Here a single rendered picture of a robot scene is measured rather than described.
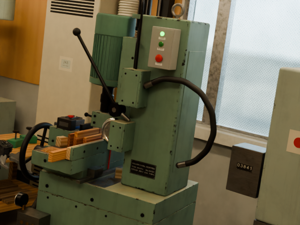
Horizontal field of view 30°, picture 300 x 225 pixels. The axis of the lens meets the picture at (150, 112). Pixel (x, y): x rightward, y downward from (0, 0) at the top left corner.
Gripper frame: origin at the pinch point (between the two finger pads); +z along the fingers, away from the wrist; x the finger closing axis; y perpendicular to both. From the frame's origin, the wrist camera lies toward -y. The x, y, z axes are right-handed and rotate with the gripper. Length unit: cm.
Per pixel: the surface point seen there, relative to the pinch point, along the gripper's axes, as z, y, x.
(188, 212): 86, 30, 12
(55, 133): 17.3, 32.1, -7.2
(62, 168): 41, 33, -30
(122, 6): -52, 74, 123
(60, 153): 39, 40, -34
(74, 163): 44, 37, -29
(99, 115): 33, 51, -5
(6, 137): -81, -47, 97
